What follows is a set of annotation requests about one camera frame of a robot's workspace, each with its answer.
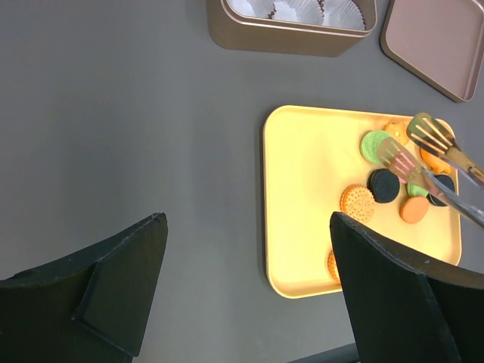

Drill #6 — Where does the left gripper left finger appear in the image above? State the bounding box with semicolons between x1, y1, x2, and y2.
1;213;168;362

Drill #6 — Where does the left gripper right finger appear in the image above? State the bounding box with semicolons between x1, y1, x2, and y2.
330;212;483;362

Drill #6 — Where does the green cookie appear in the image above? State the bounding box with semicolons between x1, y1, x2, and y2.
406;183;429;197
359;130;391;165

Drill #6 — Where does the brown cookie tin box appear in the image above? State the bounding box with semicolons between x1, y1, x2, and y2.
206;1;377;57

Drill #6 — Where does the orange cookie bottom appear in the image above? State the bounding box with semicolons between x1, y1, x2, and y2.
327;250;340;284

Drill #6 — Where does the tan round cookie right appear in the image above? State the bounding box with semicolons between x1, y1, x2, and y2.
399;196;430;224

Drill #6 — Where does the tan round cookie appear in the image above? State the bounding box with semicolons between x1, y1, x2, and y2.
399;196;430;224
340;185;376;224

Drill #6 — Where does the tan round cookie centre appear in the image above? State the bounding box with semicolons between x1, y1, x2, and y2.
340;185;376;224

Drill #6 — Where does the black cookie right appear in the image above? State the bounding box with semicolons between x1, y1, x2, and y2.
429;172;457;207

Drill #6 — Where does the black cookie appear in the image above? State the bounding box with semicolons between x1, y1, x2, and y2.
367;169;400;203
429;172;457;207

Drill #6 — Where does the black cookie left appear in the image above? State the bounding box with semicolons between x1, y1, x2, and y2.
367;169;400;203

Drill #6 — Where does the pink cookie middle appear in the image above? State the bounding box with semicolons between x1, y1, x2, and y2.
395;153;414;176

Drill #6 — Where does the orange fish cookie right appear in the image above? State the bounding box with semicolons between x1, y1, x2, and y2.
420;147;451;175

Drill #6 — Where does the orange fish cookie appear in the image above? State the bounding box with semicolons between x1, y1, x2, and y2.
383;122;409;146
420;147;451;175

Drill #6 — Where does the yellow tray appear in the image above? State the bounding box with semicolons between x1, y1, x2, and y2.
260;104;463;299

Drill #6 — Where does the orange fish cookie upper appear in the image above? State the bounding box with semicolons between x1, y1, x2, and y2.
383;122;409;146

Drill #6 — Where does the brown tin lid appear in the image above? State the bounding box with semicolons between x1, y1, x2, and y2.
380;1;483;103

